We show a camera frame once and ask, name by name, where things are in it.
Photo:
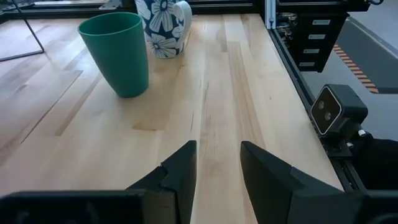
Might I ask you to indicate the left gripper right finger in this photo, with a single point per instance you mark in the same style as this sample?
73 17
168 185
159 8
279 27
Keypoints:
273 193

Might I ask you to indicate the blue white floral mug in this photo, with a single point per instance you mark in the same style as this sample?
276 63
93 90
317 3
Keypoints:
161 31

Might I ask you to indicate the green plastic cup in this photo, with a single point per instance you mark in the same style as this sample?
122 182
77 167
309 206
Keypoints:
118 56

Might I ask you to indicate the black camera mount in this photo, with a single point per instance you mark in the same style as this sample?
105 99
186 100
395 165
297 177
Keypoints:
339 146

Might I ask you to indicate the black labelled drawer unit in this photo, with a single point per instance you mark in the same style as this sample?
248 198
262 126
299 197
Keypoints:
298 46

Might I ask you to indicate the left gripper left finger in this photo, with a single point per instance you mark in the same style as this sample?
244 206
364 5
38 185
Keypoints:
177 193

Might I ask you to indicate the silver metal post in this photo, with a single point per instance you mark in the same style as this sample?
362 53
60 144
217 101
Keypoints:
270 14

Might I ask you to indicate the black table-level camera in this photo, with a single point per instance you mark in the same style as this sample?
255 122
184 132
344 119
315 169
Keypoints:
326 110

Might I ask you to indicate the black bulky object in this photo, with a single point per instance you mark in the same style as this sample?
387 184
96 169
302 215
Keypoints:
379 165

